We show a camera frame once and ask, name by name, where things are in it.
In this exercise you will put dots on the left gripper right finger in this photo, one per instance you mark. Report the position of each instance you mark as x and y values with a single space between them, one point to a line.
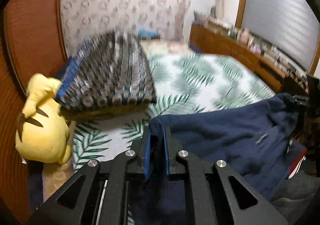
205 167

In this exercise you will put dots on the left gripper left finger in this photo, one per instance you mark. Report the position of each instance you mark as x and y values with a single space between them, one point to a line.
98 192

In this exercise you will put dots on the navy blue t-shirt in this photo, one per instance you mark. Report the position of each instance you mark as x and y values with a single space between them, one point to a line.
271 121

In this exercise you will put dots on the purple small object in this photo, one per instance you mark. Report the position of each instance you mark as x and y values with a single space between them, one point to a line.
256 48

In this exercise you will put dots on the yellow Pikachu plush toy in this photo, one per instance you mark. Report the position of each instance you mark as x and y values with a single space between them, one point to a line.
42 133

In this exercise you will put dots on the pink bottle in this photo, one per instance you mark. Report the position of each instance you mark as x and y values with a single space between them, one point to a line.
245 35

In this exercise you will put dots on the grey window roller shutter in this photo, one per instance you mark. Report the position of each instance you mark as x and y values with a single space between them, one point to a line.
290 25

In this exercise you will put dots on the palm leaf print blanket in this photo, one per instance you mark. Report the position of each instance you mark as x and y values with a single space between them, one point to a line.
185 84

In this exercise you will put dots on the circle patterned dark pillow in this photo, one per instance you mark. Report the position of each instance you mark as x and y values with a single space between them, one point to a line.
109 69

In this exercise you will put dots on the wooden sideboard cabinet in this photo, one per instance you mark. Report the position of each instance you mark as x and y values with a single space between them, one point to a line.
206 41

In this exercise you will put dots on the floral bed sheet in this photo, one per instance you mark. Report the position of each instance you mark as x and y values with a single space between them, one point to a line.
162 47

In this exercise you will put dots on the blue tissue box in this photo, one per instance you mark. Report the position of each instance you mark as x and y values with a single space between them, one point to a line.
148 35

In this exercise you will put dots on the wooden louvered wardrobe door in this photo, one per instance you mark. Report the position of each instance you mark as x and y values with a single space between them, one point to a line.
31 42

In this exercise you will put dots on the circle patterned sheer curtain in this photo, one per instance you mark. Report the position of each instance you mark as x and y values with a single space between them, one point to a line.
84 18

